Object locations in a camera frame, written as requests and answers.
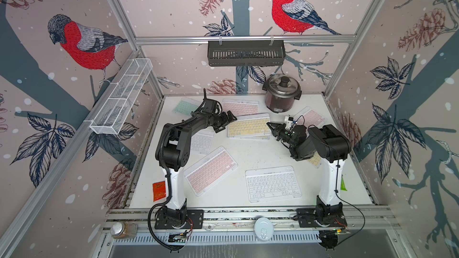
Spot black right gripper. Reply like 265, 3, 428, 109
268, 122, 298, 149

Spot white keyboard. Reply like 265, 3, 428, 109
245, 166, 302, 203
190, 130, 215, 155

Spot pink keyboard front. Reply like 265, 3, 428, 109
184, 146, 239, 197

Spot pink keyboard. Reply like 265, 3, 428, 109
222, 99, 259, 117
294, 106, 327, 128
184, 146, 239, 197

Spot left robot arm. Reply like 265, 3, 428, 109
155, 105, 237, 225

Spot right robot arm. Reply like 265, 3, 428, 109
267, 123, 351, 225

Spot pink keyboard back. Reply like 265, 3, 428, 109
222, 99, 259, 117

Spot yellow keyboard centre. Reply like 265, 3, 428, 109
227, 113, 271, 138

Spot yellow keyboard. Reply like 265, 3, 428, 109
227, 113, 271, 138
307, 152, 322, 168

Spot pink keyboard right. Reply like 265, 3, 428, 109
294, 106, 327, 128

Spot steel rice cooker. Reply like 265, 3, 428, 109
262, 74, 302, 113

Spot green keyboard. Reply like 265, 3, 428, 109
173, 97, 202, 117

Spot yellow keyboard right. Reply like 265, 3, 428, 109
307, 152, 322, 168

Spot black hanging basket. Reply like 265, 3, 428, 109
208, 40, 286, 67

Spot green packet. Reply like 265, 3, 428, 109
340, 176, 347, 191

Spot white round cap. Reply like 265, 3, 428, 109
254, 217, 274, 241

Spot red packet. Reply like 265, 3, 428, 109
153, 181, 166, 202

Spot glass jar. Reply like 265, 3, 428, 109
110, 222, 137, 239

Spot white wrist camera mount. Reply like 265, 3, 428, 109
284, 116, 295, 125

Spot left black cable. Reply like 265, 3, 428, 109
148, 166, 187, 252

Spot black cable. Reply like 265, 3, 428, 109
333, 161, 366, 248
148, 166, 187, 252

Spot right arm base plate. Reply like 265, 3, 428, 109
294, 204, 348, 228

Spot right black cable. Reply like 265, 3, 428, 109
333, 161, 366, 248

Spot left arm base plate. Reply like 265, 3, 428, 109
154, 206, 204, 230

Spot aluminium front rail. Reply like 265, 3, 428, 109
100, 205, 401, 233

